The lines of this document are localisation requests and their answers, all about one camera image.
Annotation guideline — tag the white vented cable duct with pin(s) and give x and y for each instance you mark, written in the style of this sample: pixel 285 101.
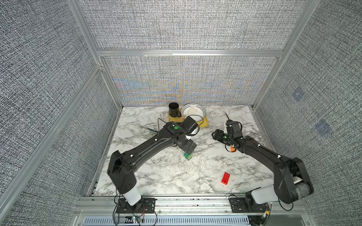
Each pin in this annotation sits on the white vented cable duct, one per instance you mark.
pixel 203 220

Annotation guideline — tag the orange lego brick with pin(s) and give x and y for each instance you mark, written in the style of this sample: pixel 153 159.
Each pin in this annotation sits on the orange lego brick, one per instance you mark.
pixel 233 149

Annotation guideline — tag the dark green lego brick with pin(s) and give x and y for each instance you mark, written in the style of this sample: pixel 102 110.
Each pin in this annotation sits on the dark green lego brick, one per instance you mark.
pixel 188 156

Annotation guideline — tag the red lego brick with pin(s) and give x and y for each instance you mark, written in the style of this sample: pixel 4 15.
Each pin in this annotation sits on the red lego brick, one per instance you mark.
pixel 225 178

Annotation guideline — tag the black mug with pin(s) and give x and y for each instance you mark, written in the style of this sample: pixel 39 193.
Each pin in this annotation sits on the black mug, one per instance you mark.
pixel 174 110

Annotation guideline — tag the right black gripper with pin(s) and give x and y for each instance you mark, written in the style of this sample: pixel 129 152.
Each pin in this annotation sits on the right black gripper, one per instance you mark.
pixel 217 134

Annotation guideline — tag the aluminium front rail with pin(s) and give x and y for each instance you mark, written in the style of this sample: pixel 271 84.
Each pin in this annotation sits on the aluminium front rail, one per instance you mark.
pixel 217 204

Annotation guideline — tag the yellow tray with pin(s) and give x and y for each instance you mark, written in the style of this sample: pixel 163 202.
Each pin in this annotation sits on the yellow tray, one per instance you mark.
pixel 204 123

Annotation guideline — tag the white patterned bowl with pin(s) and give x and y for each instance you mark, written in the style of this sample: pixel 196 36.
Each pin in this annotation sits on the white patterned bowl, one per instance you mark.
pixel 195 111

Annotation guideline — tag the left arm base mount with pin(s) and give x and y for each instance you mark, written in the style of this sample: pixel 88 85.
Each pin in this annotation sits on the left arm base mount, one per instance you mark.
pixel 144 205

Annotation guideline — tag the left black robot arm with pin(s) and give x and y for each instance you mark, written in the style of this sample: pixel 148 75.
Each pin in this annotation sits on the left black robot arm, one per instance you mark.
pixel 122 166

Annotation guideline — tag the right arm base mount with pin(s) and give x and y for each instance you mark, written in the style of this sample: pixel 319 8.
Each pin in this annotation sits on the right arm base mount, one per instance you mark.
pixel 242 205

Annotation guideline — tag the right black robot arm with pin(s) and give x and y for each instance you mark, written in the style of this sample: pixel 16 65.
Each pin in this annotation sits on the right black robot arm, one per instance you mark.
pixel 291 181

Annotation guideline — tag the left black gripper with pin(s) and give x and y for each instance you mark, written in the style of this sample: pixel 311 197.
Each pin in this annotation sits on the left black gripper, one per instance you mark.
pixel 187 148

